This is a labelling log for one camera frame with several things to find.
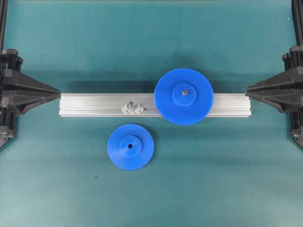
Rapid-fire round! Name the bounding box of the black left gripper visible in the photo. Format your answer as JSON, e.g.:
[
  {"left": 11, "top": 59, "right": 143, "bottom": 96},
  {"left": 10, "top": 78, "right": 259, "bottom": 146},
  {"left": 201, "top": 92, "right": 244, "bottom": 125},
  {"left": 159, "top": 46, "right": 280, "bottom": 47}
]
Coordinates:
[{"left": 0, "top": 49, "right": 61, "bottom": 148}]

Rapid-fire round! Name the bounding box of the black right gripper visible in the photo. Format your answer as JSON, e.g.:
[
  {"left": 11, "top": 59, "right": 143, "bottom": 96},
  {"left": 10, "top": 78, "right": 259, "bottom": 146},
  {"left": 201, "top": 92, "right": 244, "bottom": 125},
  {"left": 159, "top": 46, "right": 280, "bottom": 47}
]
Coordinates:
[{"left": 245, "top": 46, "right": 303, "bottom": 148}]

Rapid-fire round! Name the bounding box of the small blue gear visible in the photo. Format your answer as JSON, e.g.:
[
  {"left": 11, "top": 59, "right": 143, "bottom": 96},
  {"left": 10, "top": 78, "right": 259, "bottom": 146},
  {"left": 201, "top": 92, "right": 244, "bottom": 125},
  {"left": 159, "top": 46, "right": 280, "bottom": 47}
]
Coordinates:
[{"left": 107, "top": 123, "right": 155, "bottom": 171}]

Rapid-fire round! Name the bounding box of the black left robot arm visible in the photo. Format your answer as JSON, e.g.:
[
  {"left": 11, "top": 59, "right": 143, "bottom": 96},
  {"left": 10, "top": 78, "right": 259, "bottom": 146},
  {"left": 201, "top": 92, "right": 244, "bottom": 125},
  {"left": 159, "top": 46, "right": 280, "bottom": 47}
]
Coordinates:
[{"left": 0, "top": 0, "right": 61, "bottom": 148}]

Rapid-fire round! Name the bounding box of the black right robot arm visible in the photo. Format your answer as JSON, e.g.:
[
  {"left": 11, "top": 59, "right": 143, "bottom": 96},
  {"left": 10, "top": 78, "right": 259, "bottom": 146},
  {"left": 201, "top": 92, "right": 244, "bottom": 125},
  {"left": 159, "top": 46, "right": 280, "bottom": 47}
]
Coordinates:
[{"left": 245, "top": 0, "right": 303, "bottom": 148}]

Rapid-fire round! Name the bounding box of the large blue gear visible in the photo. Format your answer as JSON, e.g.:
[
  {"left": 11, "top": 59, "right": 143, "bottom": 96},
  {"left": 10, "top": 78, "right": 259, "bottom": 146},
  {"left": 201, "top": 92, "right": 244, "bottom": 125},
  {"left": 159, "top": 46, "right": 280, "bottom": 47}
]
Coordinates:
[{"left": 154, "top": 68, "right": 214, "bottom": 126}]

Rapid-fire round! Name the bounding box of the aluminium extrusion rail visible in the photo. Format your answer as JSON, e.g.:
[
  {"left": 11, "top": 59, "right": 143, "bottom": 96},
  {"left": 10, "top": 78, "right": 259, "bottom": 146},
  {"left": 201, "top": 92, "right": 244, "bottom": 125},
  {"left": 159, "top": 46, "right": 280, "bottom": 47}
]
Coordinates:
[{"left": 59, "top": 93, "right": 251, "bottom": 117}]

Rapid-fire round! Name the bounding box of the steel shaft with bracket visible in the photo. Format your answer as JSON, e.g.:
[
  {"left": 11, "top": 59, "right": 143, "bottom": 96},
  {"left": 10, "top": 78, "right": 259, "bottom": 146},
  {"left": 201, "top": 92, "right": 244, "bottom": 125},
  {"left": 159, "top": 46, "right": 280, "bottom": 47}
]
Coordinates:
[{"left": 121, "top": 101, "right": 144, "bottom": 115}]

